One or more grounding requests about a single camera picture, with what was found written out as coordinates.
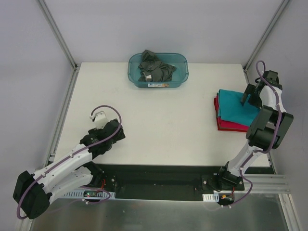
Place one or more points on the left aluminium frame post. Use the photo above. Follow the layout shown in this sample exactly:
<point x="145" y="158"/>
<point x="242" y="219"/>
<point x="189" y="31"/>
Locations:
<point x="57" y="33"/>

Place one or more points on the dark grey crumpled shirt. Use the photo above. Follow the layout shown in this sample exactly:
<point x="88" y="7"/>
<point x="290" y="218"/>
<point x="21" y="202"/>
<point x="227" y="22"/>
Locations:
<point x="152" y="69"/>

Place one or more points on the aluminium front rail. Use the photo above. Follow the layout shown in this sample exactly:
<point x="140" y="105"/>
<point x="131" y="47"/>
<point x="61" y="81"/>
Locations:
<point x="269" y="185"/>

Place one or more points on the teal t shirt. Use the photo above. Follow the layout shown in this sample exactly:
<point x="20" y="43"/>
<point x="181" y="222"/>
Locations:
<point x="231" y="109"/>

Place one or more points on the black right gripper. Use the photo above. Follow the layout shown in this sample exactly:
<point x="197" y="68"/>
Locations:
<point x="250" y="91"/>

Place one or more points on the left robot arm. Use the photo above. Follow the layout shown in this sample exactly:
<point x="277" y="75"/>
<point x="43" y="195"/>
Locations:
<point x="35" y="192"/>

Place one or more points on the teal plastic bin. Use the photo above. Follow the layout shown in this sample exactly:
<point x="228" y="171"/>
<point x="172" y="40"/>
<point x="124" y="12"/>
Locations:
<point x="175" y="59"/>

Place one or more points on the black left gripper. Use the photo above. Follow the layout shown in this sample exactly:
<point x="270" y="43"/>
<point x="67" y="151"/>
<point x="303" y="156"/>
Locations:
<point x="115" y="133"/>

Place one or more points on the right white cable duct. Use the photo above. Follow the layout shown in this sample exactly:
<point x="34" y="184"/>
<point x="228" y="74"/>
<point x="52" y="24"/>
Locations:
<point x="214" y="197"/>

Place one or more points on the white cable duct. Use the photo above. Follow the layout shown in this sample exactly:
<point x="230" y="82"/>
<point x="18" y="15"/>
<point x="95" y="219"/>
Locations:
<point x="214" y="197"/>
<point x="89" y="194"/>

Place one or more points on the aluminium frame post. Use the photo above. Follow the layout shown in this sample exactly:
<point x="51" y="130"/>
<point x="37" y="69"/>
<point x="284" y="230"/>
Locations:
<point x="267" y="32"/>
<point x="57" y="33"/>

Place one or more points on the right aluminium frame post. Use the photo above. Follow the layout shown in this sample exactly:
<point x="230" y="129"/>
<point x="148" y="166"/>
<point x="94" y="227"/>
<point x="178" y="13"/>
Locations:
<point x="267" y="32"/>

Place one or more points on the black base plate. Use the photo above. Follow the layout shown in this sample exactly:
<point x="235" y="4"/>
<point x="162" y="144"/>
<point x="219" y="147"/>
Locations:
<point x="173" y="183"/>

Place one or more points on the left white cable duct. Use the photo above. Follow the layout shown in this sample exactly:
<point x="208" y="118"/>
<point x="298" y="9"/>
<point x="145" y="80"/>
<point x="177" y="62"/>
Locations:
<point x="89" y="194"/>

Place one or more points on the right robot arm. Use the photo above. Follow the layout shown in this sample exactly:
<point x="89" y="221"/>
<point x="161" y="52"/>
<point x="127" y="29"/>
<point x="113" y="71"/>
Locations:
<point x="266" y="131"/>

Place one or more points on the folded red t shirt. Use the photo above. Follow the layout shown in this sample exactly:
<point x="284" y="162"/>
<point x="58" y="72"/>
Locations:
<point x="226" y="125"/>

